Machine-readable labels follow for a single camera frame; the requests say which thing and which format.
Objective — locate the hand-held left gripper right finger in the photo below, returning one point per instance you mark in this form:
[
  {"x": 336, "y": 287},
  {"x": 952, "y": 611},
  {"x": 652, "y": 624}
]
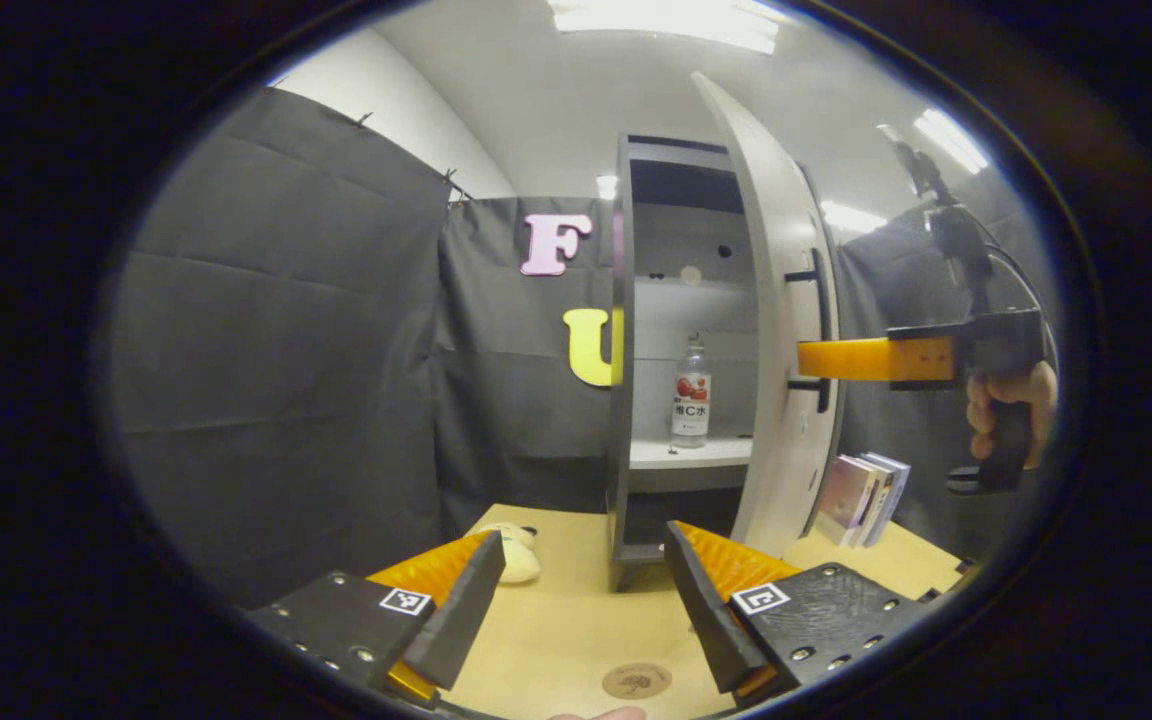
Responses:
[{"x": 701, "y": 610}]

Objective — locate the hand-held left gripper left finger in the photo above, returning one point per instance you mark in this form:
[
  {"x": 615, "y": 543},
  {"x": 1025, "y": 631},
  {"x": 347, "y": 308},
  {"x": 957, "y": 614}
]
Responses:
[{"x": 466, "y": 610}]

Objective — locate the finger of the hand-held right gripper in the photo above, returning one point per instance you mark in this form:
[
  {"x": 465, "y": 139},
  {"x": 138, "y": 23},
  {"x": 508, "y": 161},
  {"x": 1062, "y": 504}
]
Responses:
[{"x": 856, "y": 360}]

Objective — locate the round wooden coaster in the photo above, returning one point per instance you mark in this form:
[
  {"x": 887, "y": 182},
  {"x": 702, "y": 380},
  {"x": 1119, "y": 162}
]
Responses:
[{"x": 636, "y": 680}]

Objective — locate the clear plastic bottle red label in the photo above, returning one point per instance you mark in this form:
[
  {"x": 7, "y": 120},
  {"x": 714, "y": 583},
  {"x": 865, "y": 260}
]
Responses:
[{"x": 690, "y": 410}]

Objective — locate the grey cabinet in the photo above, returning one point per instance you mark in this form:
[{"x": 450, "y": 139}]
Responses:
[{"x": 619, "y": 400}]

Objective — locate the white cabinet shelf board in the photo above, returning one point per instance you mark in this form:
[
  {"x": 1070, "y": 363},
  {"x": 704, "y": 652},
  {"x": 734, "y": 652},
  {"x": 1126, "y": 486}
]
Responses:
[{"x": 686, "y": 453}]

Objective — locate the pale yellow plush toy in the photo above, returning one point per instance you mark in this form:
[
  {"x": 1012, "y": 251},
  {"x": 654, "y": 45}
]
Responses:
[{"x": 518, "y": 560}]

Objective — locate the blue cover book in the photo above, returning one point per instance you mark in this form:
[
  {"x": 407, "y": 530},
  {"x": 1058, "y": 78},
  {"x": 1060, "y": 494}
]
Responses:
[{"x": 899, "y": 480}]

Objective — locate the ceiling light panel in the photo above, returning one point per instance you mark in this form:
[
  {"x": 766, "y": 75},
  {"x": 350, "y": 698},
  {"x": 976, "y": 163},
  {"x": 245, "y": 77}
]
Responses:
[
  {"x": 851, "y": 217},
  {"x": 951, "y": 140},
  {"x": 666, "y": 20}
]

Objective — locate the black backdrop cloth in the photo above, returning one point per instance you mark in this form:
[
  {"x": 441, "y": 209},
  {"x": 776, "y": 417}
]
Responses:
[{"x": 266, "y": 350}]

